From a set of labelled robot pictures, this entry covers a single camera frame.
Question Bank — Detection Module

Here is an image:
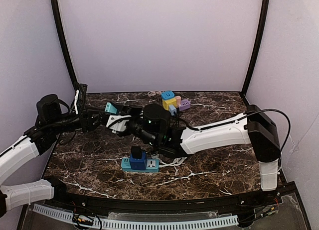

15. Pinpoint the left black frame post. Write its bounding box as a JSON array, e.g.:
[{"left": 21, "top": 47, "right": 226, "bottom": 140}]
[{"left": 50, "top": 0, "right": 78, "bottom": 90}]

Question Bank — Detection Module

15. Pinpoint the white slotted cable duct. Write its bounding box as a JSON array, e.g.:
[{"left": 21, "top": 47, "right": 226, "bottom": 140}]
[{"left": 33, "top": 204, "right": 239, "bottom": 230}]

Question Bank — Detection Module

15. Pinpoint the teal small charger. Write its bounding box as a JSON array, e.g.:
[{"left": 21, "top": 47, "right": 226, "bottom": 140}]
[{"left": 105, "top": 102, "right": 118, "bottom": 115}]

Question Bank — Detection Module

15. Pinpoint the black cable bundle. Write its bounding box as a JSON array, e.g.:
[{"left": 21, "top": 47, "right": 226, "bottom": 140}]
[{"left": 171, "top": 108, "right": 187, "bottom": 127}]

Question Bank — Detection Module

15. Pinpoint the light blue charger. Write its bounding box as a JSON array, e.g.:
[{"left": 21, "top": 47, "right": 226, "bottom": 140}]
[{"left": 169, "top": 105, "right": 177, "bottom": 116}]

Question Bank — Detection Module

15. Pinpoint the right black frame post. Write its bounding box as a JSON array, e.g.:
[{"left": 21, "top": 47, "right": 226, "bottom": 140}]
[{"left": 241, "top": 0, "right": 270, "bottom": 97}]

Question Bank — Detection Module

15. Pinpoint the white teal strip cord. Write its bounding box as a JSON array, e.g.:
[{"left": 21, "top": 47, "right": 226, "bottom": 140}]
[{"left": 152, "top": 152, "right": 189, "bottom": 169}]

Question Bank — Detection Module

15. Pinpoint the blue adapter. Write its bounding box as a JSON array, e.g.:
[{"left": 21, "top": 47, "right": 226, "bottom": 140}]
[{"left": 161, "top": 91, "right": 175, "bottom": 100}]

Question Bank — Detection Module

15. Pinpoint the black plug adapter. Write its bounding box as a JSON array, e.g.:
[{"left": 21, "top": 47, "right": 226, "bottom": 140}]
[{"left": 131, "top": 146, "right": 143, "bottom": 159}]

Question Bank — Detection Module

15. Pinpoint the teal power strip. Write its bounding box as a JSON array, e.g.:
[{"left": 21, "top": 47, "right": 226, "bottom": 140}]
[{"left": 121, "top": 158, "right": 160, "bottom": 173}]

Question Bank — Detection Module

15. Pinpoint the purple power strip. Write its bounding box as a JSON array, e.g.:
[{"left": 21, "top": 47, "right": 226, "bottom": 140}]
[{"left": 176, "top": 99, "right": 191, "bottom": 116}]

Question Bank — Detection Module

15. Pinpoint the black frame post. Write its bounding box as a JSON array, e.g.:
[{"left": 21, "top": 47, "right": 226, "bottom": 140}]
[
  {"left": 50, "top": 0, "right": 78, "bottom": 90},
  {"left": 241, "top": 0, "right": 270, "bottom": 97}
]

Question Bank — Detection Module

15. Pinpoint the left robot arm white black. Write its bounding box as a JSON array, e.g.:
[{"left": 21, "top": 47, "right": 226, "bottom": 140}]
[{"left": 0, "top": 83, "right": 109, "bottom": 216}]

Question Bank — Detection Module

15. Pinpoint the black front aluminium rail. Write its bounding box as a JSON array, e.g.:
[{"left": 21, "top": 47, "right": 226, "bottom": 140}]
[{"left": 45, "top": 191, "right": 276, "bottom": 215}]

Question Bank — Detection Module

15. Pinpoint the yellow cube socket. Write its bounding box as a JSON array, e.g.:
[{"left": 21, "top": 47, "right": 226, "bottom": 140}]
[{"left": 162, "top": 97, "right": 177, "bottom": 111}]

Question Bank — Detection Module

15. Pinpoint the dark blue cube socket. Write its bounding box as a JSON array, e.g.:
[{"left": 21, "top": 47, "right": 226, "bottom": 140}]
[{"left": 129, "top": 151, "right": 147, "bottom": 171}]

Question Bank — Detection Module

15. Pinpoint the pink charger plug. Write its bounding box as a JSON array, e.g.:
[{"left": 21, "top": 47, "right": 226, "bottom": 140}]
[{"left": 174, "top": 96, "right": 181, "bottom": 107}]

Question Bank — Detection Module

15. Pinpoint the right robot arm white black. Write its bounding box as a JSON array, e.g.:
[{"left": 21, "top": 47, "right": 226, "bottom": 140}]
[{"left": 106, "top": 103, "right": 284, "bottom": 192}]

